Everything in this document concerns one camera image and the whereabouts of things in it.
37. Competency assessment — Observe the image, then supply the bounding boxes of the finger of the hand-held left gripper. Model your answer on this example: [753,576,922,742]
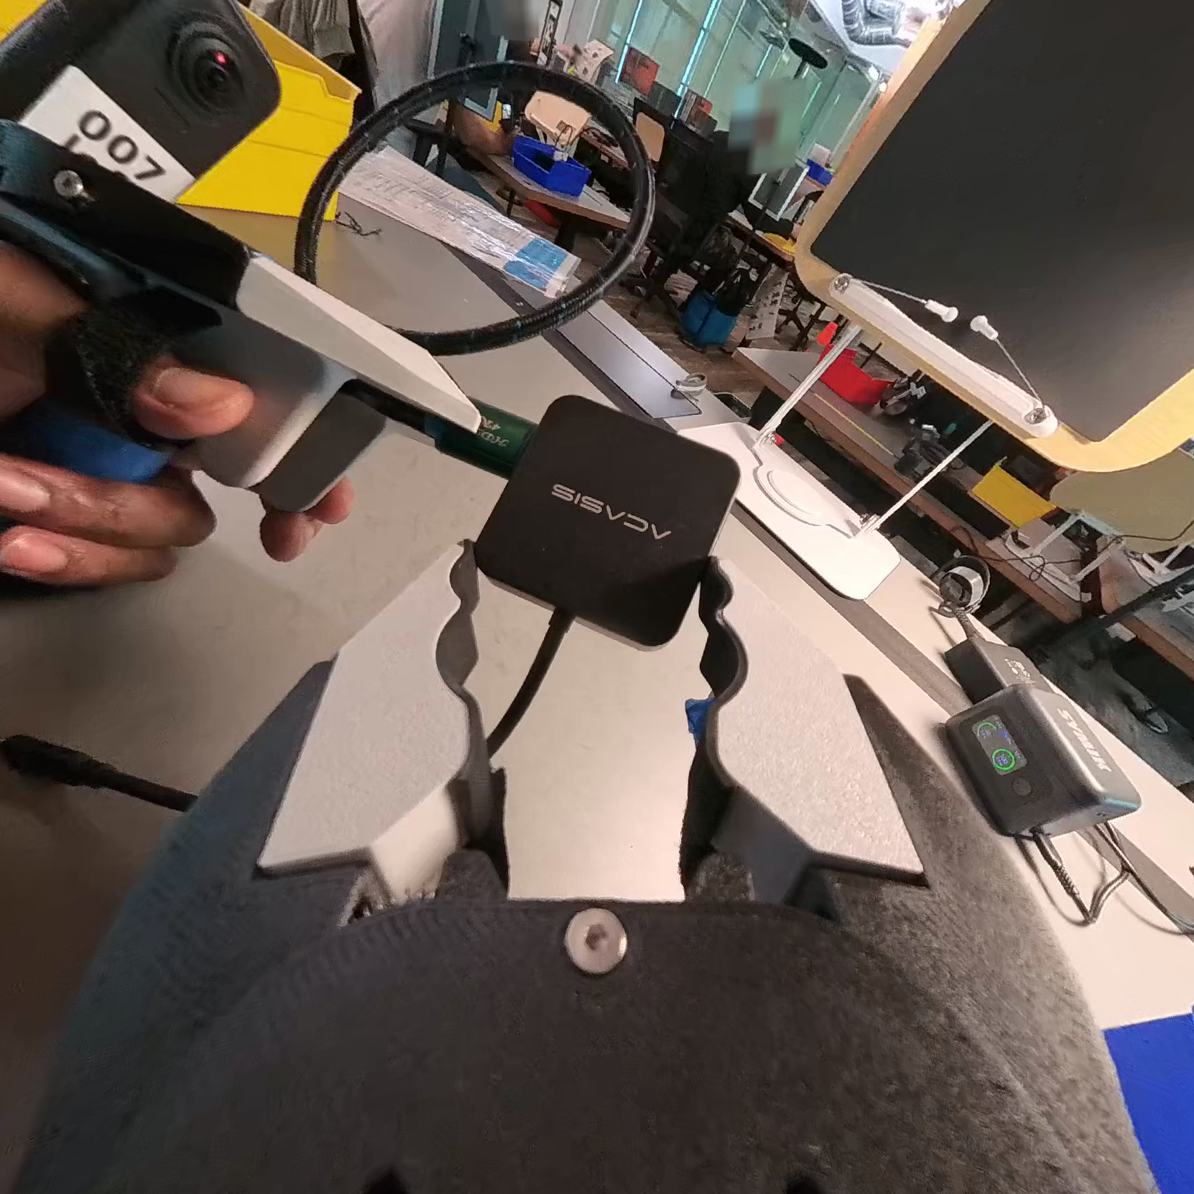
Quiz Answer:
[173,308,388,516]
[236,254,484,434]

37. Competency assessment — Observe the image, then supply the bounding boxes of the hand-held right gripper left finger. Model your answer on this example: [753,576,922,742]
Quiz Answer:
[254,542,513,903]

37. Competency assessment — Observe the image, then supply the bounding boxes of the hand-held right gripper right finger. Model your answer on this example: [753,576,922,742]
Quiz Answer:
[684,557,926,903]

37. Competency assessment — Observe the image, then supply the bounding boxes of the yellow plastic bin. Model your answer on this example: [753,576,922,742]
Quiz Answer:
[971,463,1058,530]
[178,9,362,220]

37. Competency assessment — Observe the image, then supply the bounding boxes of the braided hdmi cable green plugs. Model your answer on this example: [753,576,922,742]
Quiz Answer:
[294,62,656,474]

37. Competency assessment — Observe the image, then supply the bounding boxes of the black square hub with cable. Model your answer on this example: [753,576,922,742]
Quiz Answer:
[0,394,746,810]

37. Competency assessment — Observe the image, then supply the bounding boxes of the person's left hand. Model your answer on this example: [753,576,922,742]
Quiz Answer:
[0,249,358,588]

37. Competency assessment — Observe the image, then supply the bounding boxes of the white paper sheet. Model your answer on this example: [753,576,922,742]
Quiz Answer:
[338,148,581,302]

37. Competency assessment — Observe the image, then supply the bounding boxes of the black flat power adapter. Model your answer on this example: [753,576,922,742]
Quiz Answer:
[942,637,1049,702]

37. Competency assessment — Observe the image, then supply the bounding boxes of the small blue plastic bin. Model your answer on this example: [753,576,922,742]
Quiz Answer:
[513,135,594,199]

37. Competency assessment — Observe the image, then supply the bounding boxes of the grey power bank with display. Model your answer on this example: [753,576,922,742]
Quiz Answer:
[945,685,1143,839]

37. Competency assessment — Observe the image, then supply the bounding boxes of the dark flat desk panel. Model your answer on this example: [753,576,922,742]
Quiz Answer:
[559,297,702,423]

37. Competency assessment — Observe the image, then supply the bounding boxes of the blue bag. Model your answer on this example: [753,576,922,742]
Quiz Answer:
[678,284,740,350]

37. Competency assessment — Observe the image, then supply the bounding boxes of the red plastic bin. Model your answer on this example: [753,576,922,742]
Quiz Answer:
[819,344,893,408]

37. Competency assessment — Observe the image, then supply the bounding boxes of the thin black charging cable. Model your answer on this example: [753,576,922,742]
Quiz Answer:
[1025,820,1194,937]

